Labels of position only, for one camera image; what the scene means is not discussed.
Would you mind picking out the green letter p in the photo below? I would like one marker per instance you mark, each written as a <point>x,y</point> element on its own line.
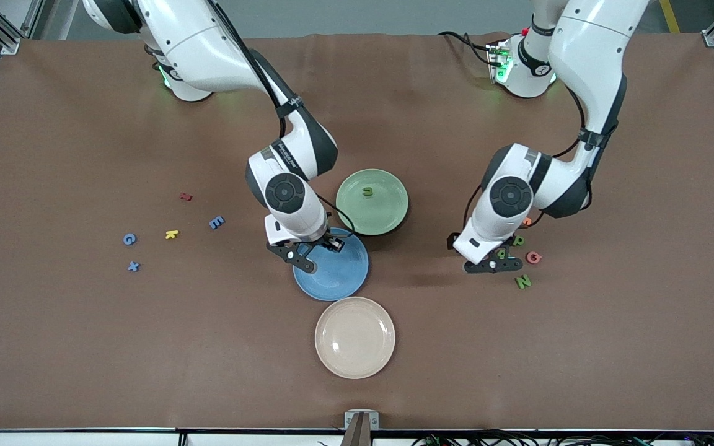
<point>519,240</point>

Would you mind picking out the pink letter Q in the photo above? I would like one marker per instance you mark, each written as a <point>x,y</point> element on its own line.
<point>528,257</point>

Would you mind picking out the yellow letter k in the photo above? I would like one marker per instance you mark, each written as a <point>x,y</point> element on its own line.
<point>171,234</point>

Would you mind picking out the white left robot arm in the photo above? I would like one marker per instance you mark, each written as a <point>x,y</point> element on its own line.
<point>592,49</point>

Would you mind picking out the white table edge rail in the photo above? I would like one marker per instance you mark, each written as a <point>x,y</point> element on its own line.
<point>53,440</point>

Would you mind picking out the brown table mat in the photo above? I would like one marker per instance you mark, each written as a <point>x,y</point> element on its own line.
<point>84,341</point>

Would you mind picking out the green letter u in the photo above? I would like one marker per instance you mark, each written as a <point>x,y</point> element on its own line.
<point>372,194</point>

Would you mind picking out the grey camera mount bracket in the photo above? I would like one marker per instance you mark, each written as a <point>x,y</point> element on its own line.
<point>361,427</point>

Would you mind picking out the beige round plate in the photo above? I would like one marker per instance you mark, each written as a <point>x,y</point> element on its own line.
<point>354,337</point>

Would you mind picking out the blue round plate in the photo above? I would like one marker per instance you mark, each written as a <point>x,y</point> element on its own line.
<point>338,279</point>

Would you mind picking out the green round plate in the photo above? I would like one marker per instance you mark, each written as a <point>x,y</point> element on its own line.
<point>372,217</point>

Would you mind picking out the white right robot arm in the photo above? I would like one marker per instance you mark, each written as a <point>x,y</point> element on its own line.
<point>196,43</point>

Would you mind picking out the blue letter E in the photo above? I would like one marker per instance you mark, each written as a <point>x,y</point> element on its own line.
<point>216,222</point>

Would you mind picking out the blue letter G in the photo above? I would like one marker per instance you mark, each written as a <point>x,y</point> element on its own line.
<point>125,239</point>

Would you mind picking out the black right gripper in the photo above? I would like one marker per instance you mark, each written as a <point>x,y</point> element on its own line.
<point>323,241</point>

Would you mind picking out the blue letter x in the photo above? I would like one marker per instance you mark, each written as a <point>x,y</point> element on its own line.
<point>133,266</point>

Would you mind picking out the green letter N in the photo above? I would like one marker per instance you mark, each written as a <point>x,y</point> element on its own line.
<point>523,282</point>

